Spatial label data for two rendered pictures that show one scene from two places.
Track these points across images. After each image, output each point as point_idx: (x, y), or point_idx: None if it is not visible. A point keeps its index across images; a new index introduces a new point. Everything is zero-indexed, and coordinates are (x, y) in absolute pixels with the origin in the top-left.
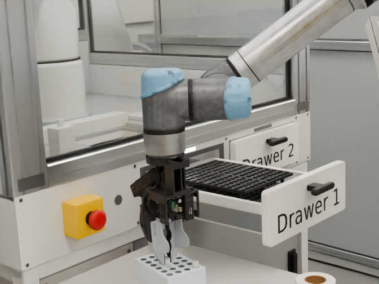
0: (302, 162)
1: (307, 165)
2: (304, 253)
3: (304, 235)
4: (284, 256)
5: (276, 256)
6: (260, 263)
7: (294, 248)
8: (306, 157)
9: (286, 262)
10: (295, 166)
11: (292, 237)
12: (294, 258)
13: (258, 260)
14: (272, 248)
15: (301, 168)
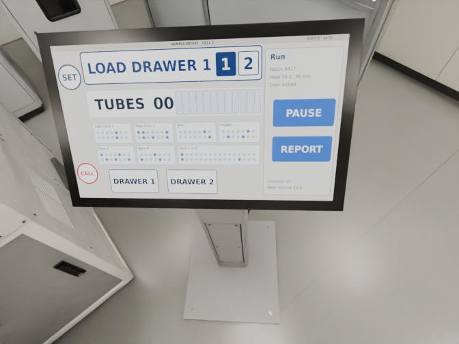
0: (14, 229)
1: (32, 222)
2: (80, 254)
3: (71, 250)
4: (50, 270)
5: (34, 278)
6: (10, 294)
7: (61, 261)
8: (20, 223)
9: (56, 270)
10: (5, 235)
11: (54, 258)
12: (61, 269)
13: (2, 296)
14: (22, 280)
15: (21, 230)
